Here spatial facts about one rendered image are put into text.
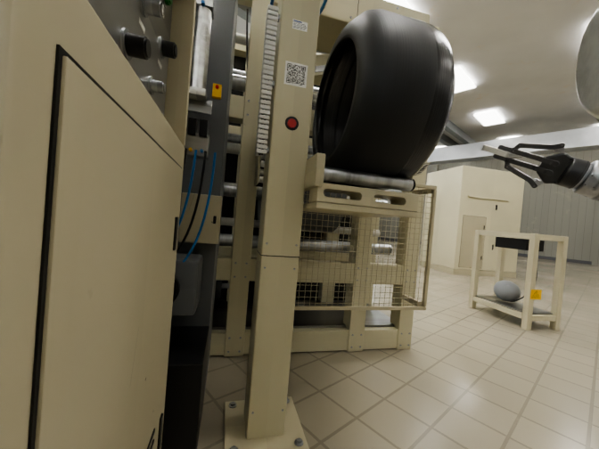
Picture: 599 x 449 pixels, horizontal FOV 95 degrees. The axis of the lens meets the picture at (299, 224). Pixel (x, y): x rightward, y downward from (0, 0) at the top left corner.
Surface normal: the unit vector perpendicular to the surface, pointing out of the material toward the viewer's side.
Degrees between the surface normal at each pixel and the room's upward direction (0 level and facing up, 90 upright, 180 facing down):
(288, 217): 90
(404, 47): 79
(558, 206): 90
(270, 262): 90
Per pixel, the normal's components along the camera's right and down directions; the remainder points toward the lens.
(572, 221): -0.75, -0.05
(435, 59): 0.26, -0.12
